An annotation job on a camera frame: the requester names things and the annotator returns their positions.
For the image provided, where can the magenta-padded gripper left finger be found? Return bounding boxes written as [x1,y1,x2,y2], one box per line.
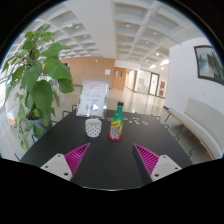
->
[39,142,91,182]

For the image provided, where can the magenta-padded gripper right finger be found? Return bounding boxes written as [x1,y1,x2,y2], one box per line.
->
[131,143,183,186]

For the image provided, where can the green plastic drink bottle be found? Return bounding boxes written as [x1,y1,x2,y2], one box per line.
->
[109,101,125,140]

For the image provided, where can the white dotted mug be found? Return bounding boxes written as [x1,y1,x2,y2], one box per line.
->
[84,117,103,138]

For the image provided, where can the long white bench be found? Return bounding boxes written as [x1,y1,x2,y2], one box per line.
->
[163,97,224,160]

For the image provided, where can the flat round red coaster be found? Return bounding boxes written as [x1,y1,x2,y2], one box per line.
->
[107,132,123,143]

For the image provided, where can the green leafy potted plant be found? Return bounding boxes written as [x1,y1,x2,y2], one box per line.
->
[0,23,75,153]

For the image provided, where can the clear acrylic sign stand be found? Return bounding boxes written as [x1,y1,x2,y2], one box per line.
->
[75,78,110,119]

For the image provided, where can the dark framed landscape picture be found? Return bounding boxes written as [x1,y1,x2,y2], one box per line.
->
[193,44,224,86]

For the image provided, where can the recessed ceiling lights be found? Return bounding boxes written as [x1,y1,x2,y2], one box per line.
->
[64,21,171,68]

